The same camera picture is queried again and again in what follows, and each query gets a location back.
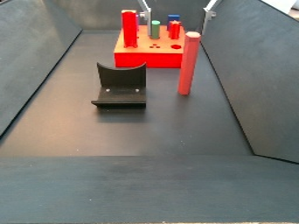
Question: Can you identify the red star peg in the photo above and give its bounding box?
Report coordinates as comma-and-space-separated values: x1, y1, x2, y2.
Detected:
170, 20, 182, 39

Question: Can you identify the green cylinder peg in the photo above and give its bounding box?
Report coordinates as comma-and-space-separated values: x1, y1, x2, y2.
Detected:
151, 20, 160, 39

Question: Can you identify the black curved plastic stand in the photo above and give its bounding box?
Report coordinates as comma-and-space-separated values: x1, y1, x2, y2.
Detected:
91, 64, 147, 109

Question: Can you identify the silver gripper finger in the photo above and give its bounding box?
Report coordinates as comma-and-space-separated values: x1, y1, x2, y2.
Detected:
202, 0, 220, 32
138, 0, 152, 36

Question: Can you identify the blue block peg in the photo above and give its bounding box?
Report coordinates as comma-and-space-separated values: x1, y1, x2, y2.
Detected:
167, 14, 180, 31

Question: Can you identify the red wooden peg board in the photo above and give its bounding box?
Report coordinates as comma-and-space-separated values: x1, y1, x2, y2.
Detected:
114, 25, 184, 68

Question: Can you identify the red rectangular block peg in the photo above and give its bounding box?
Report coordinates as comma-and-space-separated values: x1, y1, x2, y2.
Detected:
122, 10, 138, 48

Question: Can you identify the tall salmon hexagon peg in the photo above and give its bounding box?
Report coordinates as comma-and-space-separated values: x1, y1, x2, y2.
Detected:
178, 31, 202, 95

